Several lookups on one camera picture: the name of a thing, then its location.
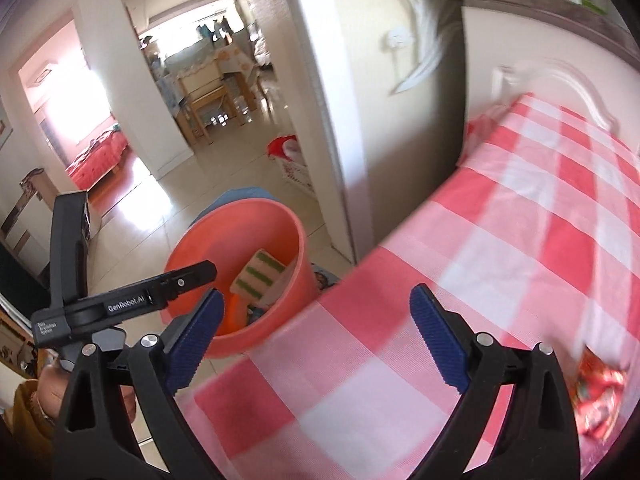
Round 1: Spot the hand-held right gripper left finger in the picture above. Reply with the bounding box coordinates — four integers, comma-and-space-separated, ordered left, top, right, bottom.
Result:
50, 287, 226, 480

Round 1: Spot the red covered bed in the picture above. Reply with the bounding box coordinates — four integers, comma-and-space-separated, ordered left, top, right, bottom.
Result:
65, 127, 130, 191

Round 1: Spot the red packet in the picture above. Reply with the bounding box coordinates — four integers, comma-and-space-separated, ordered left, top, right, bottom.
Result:
572, 347, 628, 441

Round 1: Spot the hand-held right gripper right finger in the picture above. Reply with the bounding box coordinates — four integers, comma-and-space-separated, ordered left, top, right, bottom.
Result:
409, 283, 581, 480

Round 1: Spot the orange plastic bucket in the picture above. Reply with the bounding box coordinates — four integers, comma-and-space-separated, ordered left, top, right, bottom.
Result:
162, 197, 321, 359

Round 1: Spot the red white checked tablecloth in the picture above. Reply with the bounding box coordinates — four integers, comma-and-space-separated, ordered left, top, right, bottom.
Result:
175, 92, 640, 480

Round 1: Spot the white plastic basket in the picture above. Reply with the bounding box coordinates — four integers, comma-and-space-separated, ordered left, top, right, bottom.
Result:
272, 152, 316, 195

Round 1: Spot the wooden dining table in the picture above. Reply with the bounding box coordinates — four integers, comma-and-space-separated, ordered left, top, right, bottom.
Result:
150, 40, 266, 143

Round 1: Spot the green white sponge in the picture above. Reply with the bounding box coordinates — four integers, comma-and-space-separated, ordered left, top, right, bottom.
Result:
231, 249, 293, 306

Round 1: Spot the cream cabinet door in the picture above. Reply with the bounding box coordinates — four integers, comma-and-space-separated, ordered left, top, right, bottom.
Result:
457, 2, 640, 171

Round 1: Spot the person's left hand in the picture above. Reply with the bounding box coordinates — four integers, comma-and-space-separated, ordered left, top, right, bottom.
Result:
37, 360, 73, 418

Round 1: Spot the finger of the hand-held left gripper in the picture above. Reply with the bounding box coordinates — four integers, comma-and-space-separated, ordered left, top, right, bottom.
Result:
148, 261, 218, 311

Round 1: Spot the person's left forearm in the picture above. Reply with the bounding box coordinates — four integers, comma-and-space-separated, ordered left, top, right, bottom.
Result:
10, 380, 57, 461

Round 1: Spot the printed floor mat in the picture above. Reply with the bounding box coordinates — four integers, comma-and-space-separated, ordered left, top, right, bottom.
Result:
310, 262, 343, 293

